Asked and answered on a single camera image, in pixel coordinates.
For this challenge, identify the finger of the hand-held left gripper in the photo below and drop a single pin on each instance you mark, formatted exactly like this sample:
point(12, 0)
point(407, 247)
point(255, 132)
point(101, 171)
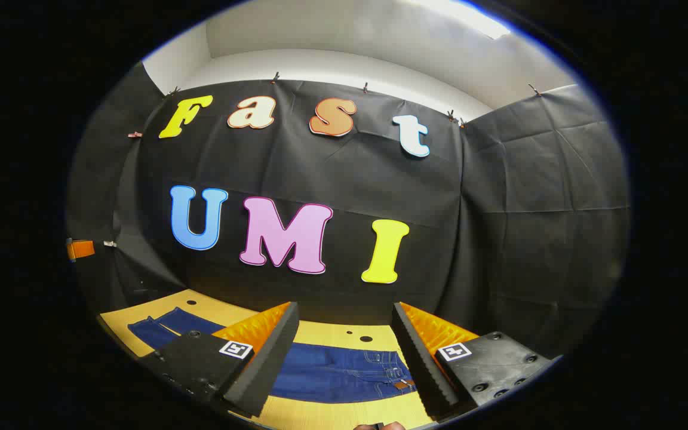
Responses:
point(81, 249)

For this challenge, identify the black backdrop cloth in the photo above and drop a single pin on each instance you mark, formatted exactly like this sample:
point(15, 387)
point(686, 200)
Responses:
point(350, 179)

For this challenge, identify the blue jeans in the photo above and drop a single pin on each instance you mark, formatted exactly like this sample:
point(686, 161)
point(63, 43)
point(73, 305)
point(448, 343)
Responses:
point(332, 370)

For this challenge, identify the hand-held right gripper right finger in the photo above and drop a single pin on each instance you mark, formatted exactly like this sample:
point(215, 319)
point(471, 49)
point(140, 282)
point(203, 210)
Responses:
point(418, 364)

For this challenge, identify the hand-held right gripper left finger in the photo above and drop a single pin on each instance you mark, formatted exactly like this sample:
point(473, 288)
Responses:
point(266, 364)

